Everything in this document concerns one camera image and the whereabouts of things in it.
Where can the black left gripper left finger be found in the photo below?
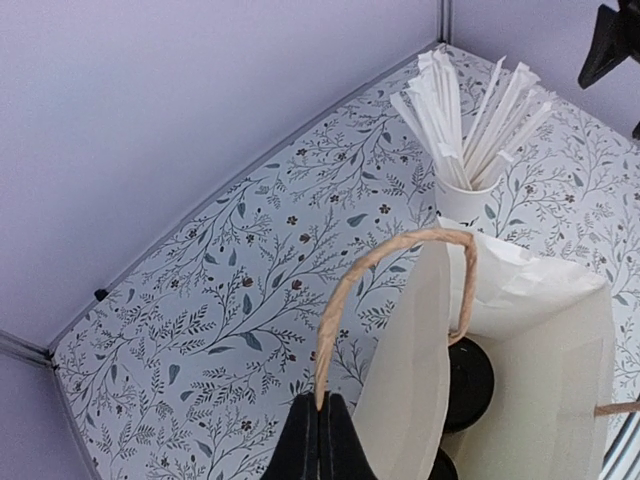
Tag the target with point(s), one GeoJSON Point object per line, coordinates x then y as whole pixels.
{"type": "Point", "coordinates": [296, 455]}

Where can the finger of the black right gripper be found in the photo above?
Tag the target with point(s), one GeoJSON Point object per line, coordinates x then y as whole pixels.
{"type": "Point", "coordinates": [615, 38]}
{"type": "Point", "coordinates": [636, 132]}

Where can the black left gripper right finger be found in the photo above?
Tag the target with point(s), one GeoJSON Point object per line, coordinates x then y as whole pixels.
{"type": "Point", "coordinates": [340, 455]}

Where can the black plastic cup lid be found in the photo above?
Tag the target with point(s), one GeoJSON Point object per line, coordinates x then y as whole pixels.
{"type": "Point", "coordinates": [472, 385]}

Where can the cream paper bag with handles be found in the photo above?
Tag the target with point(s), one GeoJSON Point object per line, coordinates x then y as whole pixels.
{"type": "Point", "coordinates": [546, 325]}

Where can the white cup holding straws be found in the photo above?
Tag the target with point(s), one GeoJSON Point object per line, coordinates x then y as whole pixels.
{"type": "Point", "coordinates": [469, 208]}

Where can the bundle of white wrapped straws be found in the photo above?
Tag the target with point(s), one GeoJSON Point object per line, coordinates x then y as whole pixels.
{"type": "Point", "coordinates": [471, 132]}

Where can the right aluminium frame post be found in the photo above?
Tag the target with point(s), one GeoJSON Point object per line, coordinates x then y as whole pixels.
{"type": "Point", "coordinates": [445, 21]}

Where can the aluminium frame post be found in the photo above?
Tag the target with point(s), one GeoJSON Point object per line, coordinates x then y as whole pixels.
{"type": "Point", "coordinates": [445, 21]}
{"type": "Point", "coordinates": [25, 351]}

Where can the left aluminium frame post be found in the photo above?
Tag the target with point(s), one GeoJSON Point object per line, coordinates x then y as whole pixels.
{"type": "Point", "coordinates": [25, 351]}

